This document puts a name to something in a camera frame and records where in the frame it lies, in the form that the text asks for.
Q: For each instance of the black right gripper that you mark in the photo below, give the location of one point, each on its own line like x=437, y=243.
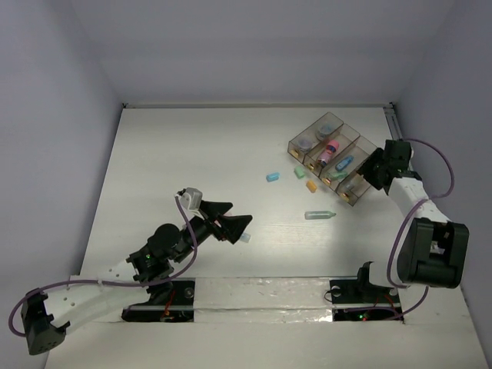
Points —
x=367, y=167

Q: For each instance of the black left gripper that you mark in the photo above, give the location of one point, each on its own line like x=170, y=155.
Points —
x=214, y=223

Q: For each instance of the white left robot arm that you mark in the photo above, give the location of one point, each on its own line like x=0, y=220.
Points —
x=52, y=312

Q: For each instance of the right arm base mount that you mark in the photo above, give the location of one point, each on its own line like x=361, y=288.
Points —
x=356, y=299

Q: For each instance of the blue highlighter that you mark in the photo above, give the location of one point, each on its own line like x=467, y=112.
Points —
x=245, y=237

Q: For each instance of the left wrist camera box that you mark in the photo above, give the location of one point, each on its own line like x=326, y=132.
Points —
x=190, y=198

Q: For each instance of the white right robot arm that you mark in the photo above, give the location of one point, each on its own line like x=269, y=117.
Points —
x=429, y=248

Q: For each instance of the pink cap glue bottle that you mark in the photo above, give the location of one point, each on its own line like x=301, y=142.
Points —
x=329, y=151

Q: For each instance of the paper clip jar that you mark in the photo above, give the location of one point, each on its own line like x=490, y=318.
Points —
x=304, y=144
x=323, y=131

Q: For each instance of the yellow-orange highlighter cap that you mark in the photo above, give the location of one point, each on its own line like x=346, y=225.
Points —
x=311, y=186

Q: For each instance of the green highlighter cap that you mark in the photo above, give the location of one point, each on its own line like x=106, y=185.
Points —
x=299, y=172

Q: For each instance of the green capped highlighter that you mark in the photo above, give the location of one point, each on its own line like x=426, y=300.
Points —
x=336, y=176

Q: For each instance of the clear four-compartment organizer tray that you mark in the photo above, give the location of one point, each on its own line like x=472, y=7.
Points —
x=351, y=142

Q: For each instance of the blue highlighter cap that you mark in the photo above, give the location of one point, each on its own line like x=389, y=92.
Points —
x=272, y=177

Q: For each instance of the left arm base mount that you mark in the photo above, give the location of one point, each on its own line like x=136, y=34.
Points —
x=170, y=303

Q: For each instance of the blue correction tape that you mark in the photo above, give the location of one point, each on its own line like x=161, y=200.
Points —
x=344, y=163

